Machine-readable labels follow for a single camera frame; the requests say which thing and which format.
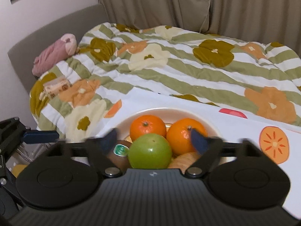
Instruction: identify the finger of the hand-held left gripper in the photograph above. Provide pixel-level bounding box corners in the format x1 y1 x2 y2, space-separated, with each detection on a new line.
0 117 60 146

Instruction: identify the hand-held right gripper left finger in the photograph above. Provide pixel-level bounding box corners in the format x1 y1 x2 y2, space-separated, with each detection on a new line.
30 128 123 178

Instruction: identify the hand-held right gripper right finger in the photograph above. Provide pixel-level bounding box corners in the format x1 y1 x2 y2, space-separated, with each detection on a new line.
185 128 275 179

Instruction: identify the brown kiwi with green sticker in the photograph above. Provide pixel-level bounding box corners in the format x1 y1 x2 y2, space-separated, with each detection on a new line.
107 140 132 170

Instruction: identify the large orange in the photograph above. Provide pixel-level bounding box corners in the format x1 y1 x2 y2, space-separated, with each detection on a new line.
166 118 208 156

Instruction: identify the red apple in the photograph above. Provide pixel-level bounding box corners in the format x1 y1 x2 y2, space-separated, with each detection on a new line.
167 152 201 169

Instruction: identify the small tangerine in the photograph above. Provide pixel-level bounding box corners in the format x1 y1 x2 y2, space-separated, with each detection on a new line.
129 115 167 142

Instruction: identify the green apple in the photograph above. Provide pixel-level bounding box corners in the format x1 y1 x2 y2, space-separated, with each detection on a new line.
128 133 173 169

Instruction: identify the cream bowl with duck print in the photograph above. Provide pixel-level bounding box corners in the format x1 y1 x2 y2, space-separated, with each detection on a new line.
115 108 230 170

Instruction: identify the yellow box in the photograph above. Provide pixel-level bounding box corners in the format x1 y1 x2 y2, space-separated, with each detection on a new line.
11 163 27 178

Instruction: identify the white fruit-print cloth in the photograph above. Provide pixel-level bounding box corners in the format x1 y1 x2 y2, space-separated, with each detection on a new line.
96 89 301 219

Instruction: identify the beige printed packet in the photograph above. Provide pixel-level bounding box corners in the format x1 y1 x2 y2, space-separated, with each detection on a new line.
43 75 71 98

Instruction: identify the striped flower-print blanket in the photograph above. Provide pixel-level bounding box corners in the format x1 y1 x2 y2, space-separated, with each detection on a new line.
29 22 301 144

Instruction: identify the pink plush toy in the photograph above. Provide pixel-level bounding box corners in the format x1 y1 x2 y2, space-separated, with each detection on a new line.
32 33 78 77

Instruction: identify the grey padded headboard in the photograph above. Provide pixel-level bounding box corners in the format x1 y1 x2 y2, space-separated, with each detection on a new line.
7 3 110 92

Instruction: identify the beige curtain panel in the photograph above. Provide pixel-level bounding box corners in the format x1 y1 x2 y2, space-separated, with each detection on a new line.
94 0 211 33
200 0 301 52

